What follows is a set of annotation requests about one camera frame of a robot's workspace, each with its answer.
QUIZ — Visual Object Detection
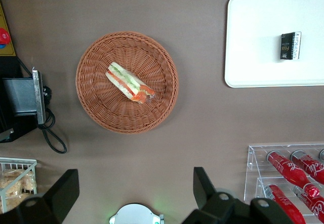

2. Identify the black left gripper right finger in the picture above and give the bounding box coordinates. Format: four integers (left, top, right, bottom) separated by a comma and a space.
182, 166, 295, 224

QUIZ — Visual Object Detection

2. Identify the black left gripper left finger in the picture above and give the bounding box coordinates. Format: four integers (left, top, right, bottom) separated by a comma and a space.
0, 168, 80, 224

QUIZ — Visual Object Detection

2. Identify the plastic-wrapped vegetable sandwich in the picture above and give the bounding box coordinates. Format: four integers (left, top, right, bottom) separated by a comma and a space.
105, 61, 156, 105

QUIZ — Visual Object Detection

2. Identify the round brown wicker basket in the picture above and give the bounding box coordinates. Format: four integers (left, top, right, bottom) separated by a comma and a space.
75, 31, 179, 135

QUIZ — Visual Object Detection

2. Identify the white plastic tray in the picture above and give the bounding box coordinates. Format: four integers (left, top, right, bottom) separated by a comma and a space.
224, 0, 324, 88

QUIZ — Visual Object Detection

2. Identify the clear bag of rice crackers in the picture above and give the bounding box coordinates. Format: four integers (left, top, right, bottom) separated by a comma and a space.
2, 169, 35, 193
0, 181, 32, 212

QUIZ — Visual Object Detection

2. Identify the clear acrylic bottle rack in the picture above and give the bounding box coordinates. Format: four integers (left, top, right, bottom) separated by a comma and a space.
244, 143, 324, 217

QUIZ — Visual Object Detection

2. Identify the grey round device green light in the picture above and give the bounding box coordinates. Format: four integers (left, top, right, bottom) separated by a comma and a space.
108, 203, 165, 224

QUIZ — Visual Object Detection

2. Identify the black snack packet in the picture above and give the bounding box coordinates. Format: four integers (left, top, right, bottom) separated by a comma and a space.
280, 31, 302, 61

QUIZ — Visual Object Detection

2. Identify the yellow emergency stop box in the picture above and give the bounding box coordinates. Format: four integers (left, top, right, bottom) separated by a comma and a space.
0, 1, 16, 57

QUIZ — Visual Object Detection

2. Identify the white wire basket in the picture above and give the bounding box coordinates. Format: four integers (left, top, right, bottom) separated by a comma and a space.
0, 157, 38, 214

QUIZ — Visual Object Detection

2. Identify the black cable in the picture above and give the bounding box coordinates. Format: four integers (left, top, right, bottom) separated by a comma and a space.
37, 85, 68, 154

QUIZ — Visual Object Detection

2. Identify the grey metal bracket box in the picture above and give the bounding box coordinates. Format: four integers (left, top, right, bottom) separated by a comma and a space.
2, 69, 47, 125

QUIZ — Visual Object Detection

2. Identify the black device with cable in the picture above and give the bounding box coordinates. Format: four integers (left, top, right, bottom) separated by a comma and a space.
0, 55, 38, 144

